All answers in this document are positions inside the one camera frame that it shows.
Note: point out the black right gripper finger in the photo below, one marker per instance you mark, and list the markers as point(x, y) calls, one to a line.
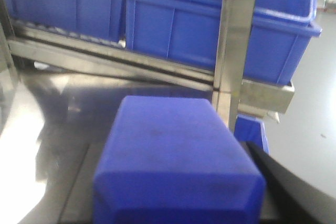
point(289, 199)

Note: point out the stainless steel shelf rack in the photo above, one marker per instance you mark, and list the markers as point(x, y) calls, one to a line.
point(231, 93)

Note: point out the blue plastic bin middle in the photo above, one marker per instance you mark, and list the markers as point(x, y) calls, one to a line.
point(187, 31)

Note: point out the blue plastic bin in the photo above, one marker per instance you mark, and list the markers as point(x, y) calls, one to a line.
point(97, 18)
point(187, 31)

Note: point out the blue plastic bin left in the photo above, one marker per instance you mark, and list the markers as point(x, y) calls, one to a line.
point(97, 18)

